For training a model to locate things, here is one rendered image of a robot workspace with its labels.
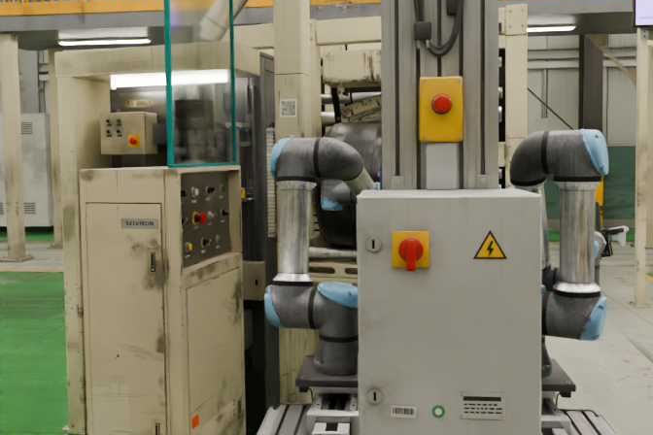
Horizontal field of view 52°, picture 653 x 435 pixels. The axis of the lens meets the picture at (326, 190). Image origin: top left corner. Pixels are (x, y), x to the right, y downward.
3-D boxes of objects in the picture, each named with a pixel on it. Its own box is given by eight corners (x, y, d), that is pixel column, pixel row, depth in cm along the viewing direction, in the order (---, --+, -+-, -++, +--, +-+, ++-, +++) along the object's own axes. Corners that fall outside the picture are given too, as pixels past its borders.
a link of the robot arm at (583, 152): (550, 330, 183) (551, 130, 180) (609, 337, 175) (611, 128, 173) (539, 341, 173) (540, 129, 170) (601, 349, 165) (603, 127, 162)
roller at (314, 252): (303, 258, 280) (303, 248, 280) (307, 256, 284) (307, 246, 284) (386, 260, 270) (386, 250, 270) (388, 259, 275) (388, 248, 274)
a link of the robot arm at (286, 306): (312, 332, 181) (318, 132, 187) (259, 328, 184) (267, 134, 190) (324, 328, 192) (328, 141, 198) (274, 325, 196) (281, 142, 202)
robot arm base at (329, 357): (366, 376, 178) (365, 339, 178) (310, 375, 180) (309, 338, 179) (368, 358, 193) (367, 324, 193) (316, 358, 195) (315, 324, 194)
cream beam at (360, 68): (322, 83, 308) (322, 51, 307) (336, 88, 332) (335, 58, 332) (456, 78, 292) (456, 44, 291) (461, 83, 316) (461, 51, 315)
